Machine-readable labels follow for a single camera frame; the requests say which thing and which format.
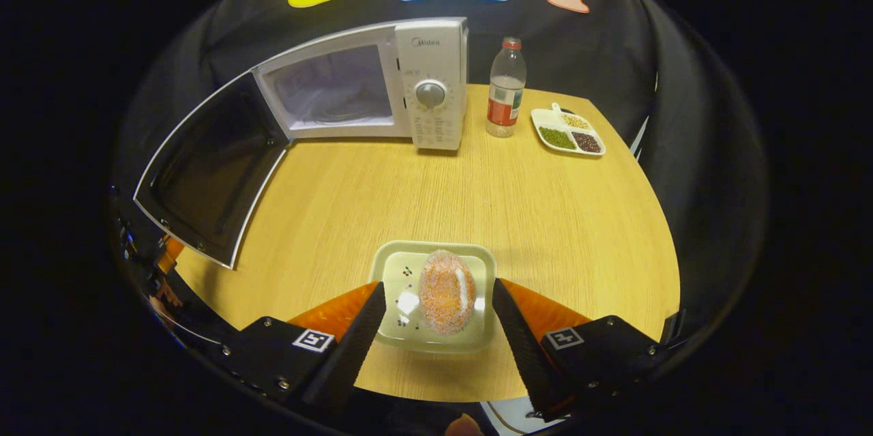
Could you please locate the white microwave oven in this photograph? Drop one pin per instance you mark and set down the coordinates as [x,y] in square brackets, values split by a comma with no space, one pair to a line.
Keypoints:
[430,54]

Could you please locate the clear bottle with red label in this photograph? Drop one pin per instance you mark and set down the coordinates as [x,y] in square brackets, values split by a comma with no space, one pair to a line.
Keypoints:
[506,91]

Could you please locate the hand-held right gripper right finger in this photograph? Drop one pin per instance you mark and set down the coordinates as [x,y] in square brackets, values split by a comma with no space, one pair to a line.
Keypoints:
[522,347]

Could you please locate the white divided dish of beans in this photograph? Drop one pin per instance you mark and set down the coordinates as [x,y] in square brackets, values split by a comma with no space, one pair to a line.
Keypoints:
[566,130]

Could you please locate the black backdrop cloth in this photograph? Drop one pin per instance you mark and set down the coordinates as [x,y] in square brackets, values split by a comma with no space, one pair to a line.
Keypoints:
[614,47]

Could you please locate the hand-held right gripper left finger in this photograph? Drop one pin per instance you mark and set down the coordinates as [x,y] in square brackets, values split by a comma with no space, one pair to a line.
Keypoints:
[351,347]

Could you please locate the orange sugared bread roll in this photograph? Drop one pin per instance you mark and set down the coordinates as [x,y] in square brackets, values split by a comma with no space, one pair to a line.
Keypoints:
[443,293]

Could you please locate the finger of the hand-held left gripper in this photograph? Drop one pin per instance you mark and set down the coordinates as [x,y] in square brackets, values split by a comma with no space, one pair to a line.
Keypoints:
[162,296]
[170,253]

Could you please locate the cream square plate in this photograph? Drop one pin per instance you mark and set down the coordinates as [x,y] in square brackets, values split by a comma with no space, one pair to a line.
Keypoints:
[399,272]

